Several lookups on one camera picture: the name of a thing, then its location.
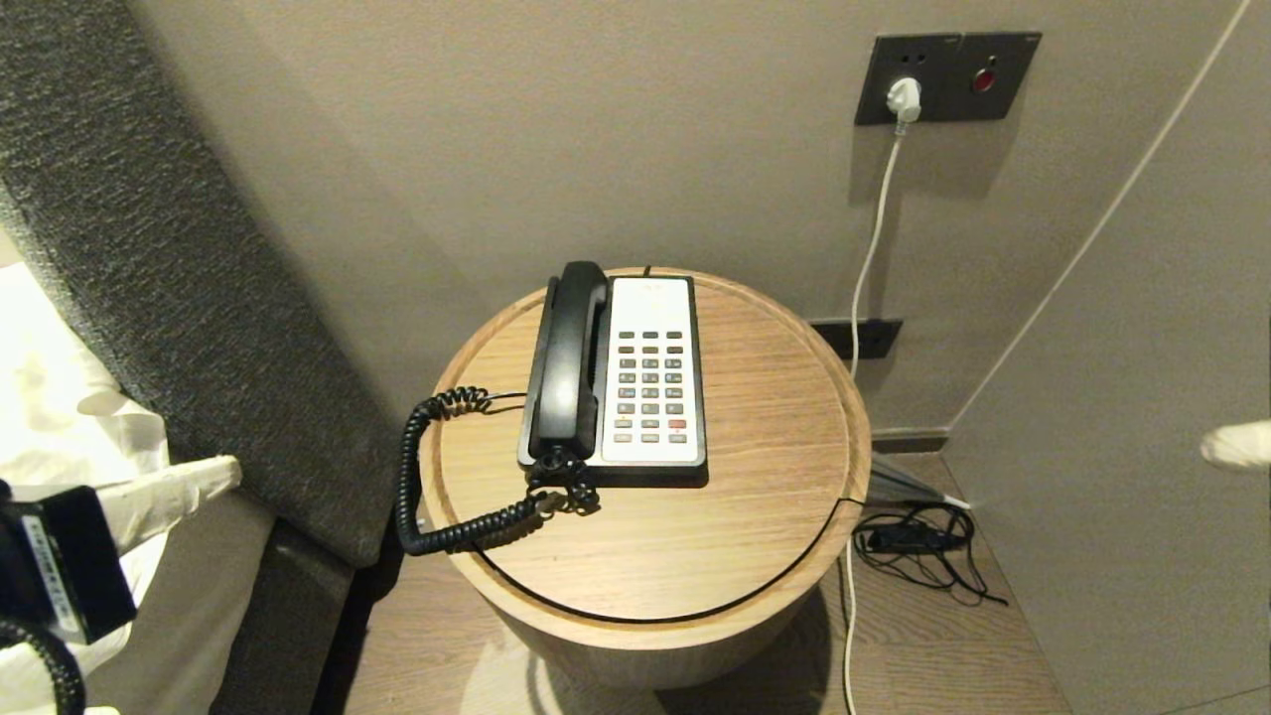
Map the black and white telephone base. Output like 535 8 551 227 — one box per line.
516 276 709 488

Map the black power adapter with cable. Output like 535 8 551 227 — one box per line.
851 503 1009 607

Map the dark bed base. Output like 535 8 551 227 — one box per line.
209 516 358 715

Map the small dark wall outlet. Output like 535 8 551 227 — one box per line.
809 319 903 362

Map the dark plate with red button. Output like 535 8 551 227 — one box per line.
945 31 1042 122

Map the round wooden side table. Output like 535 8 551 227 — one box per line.
419 266 873 691

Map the white power cable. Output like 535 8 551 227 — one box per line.
842 121 907 715

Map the dark wall socket plate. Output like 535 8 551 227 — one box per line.
854 33 964 126

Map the grey upholstered headboard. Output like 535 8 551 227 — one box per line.
0 0 413 569

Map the black telephone cord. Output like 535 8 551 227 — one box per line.
395 385 602 557

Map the transparent folded umbrella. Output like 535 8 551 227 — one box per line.
866 455 972 511

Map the black telephone handset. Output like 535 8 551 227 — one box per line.
526 261 611 468

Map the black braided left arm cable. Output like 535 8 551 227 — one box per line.
0 616 86 715

